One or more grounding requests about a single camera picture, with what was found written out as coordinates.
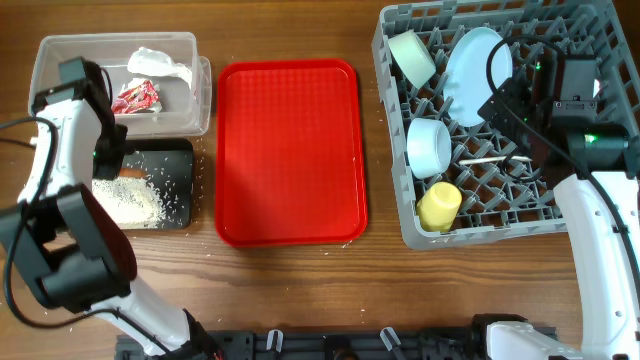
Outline white napkin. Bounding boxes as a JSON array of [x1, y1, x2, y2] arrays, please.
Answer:
[[127, 47, 193, 88]]

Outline white plastic spoon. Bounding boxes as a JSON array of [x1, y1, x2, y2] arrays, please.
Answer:
[[458, 155, 532, 166]]

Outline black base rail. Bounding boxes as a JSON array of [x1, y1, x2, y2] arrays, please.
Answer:
[[114, 327, 559, 360]]

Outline clear plastic waste bin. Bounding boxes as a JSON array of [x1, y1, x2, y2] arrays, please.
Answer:
[[28, 32, 213, 138]]

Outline small light blue bowl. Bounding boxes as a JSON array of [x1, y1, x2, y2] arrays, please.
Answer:
[[406, 118, 452, 179]]

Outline yellow plastic cup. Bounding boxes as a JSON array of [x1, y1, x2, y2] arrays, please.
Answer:
[[416, 182, 462, 232]]

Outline grey dishwasher rack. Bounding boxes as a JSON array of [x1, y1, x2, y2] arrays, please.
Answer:
[[372, 1, 639, 250]]

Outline red serving tray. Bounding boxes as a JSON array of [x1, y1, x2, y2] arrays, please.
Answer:
[[215, 59, 368, 247]]

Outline green bowl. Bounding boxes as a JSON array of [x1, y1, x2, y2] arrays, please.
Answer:
[[388, 30, 436, 88]]

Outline large light blue plate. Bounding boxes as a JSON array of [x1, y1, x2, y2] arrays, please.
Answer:
[[443, 27, 502, 127]]

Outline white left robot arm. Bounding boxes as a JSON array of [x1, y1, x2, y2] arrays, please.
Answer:
[[1, 57, 225, 359]]

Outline cooked white rice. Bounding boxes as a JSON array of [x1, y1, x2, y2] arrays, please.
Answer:
[[89, 149, 194, 231]]

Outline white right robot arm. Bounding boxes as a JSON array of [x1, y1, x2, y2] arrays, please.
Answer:
[[478, 53, 639, 359]]

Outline black waste tray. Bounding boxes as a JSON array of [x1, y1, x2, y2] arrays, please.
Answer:
[[89, 138, 195, 233]]

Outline red snack wrapper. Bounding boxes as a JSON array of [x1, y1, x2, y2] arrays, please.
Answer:
[[111, 78, 162, 114]]

